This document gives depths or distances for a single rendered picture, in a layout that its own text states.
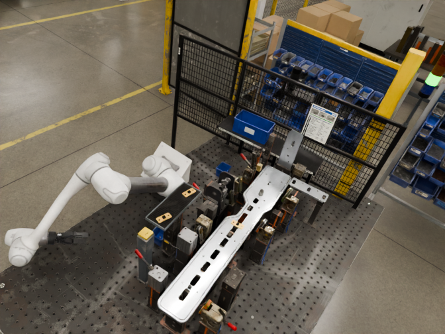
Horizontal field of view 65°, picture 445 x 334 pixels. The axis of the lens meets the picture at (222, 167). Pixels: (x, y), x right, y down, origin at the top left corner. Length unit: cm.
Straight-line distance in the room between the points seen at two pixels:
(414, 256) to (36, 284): 342
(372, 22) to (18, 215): 742
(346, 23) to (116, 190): 520
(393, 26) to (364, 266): 582
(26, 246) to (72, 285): 42
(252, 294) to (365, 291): 150
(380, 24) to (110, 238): 728
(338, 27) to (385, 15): 216
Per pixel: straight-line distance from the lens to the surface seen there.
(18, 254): 209
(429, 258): 426
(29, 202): 380
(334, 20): 652
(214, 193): 220
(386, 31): 854
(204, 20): 443
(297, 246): 267
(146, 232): 195
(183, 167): 267
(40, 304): 235
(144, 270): 220
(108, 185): 195
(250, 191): 248
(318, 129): 283
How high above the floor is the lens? 273
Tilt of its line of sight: 42 degrees down
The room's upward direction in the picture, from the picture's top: 12 degrees clockwise
